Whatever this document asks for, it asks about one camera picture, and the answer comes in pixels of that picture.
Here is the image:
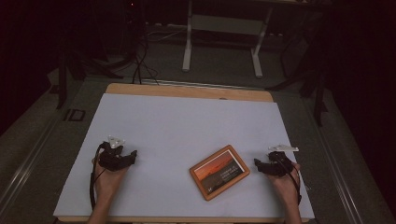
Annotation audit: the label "white table mat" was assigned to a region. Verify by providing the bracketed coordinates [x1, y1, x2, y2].
[52, 92, 316, 219]

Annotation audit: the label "metal floor rail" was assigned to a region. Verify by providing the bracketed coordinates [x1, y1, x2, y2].
[0, 116, 62, 216]
[302, 98, 365, 224]

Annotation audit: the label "person's left hand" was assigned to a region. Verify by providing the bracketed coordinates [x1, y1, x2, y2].
[92, 157, 129, 202]

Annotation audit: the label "white metal desk frame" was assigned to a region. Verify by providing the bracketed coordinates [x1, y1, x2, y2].
[181, 0, 276, 79]

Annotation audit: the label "metal floor strip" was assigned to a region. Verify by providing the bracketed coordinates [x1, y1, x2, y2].
[140, 78, 266, 91]

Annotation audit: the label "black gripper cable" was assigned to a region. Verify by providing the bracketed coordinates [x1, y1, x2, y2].
[89, 143, 106, 211]
[278, 154, 303, 206]

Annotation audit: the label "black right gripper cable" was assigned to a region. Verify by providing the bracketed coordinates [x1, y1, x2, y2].
[278, 154, 303, 206]

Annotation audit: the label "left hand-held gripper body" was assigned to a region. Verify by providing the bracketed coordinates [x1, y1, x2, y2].
[98, 135, 129, 172]

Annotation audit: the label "person's right hand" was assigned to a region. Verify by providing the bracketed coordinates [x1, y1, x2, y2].
[267, 161, 302, 204]

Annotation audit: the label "black floor cables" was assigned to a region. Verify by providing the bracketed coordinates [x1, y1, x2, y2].
[131, 29, 161, 86]

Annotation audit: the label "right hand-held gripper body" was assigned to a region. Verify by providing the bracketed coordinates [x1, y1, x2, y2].
[268, 144, 300, 178]

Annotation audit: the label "wooden photo frame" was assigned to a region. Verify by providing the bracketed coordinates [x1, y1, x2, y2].
[189, 144, 251, 202]

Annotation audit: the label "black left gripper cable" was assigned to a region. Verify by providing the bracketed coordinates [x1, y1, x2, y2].
[89, 143, 106, 211]

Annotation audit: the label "black metal stand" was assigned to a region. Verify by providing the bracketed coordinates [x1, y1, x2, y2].
[264, 12, 330, 128]
[55, 29, 125, 110]

